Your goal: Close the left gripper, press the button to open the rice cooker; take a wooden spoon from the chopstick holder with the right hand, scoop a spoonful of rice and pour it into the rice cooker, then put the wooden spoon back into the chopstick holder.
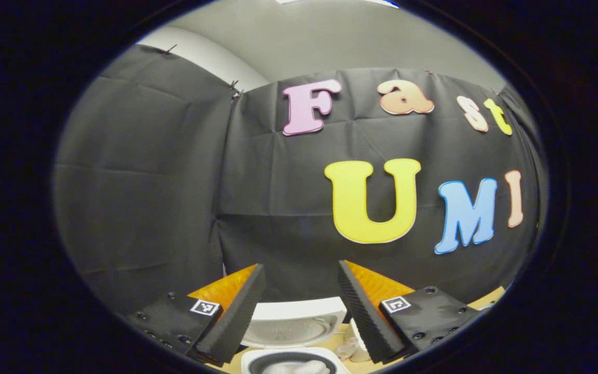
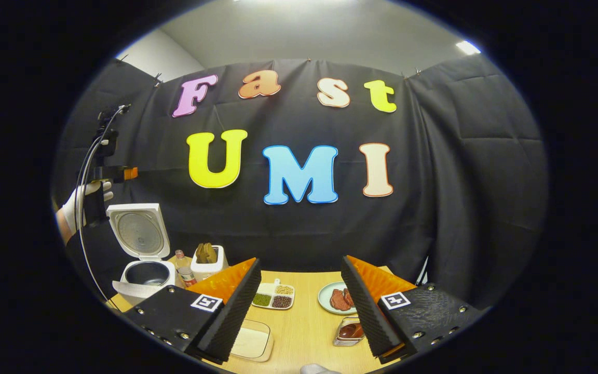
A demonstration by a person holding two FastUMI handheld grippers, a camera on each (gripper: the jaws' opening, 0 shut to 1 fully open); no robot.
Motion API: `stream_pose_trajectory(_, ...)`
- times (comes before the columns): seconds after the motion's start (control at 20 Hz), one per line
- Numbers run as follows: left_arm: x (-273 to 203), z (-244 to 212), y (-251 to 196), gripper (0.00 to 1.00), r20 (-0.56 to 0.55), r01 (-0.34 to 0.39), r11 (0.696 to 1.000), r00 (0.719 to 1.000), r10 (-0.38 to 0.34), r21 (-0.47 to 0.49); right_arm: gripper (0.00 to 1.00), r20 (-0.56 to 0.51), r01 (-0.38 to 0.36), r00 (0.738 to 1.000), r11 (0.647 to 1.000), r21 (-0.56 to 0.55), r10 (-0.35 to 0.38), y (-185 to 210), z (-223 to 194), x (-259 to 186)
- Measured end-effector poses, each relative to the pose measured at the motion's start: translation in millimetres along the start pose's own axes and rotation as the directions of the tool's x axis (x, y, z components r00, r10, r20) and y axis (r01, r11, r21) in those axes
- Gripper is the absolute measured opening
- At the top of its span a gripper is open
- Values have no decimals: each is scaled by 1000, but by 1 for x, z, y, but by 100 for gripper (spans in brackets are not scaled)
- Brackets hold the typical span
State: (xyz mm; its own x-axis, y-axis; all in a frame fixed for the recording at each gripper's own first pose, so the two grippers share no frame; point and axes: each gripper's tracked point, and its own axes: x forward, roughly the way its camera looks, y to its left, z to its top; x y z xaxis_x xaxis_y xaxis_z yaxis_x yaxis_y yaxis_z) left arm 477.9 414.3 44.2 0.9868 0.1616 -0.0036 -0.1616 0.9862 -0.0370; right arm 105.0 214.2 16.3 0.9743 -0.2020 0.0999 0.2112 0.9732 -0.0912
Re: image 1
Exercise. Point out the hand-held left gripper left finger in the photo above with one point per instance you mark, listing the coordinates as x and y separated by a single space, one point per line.
236 317

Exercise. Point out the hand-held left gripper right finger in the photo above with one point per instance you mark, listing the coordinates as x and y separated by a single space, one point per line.
369 317

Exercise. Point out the white rice cooker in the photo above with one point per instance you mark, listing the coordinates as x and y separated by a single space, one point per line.
294 317

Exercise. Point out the clear bottle with red label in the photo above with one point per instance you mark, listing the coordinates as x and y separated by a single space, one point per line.
348 349

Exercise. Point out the black backdrop cloth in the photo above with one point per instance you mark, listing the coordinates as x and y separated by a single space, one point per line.
148 182

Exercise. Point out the ceiling light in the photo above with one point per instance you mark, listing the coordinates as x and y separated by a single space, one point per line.
330 2

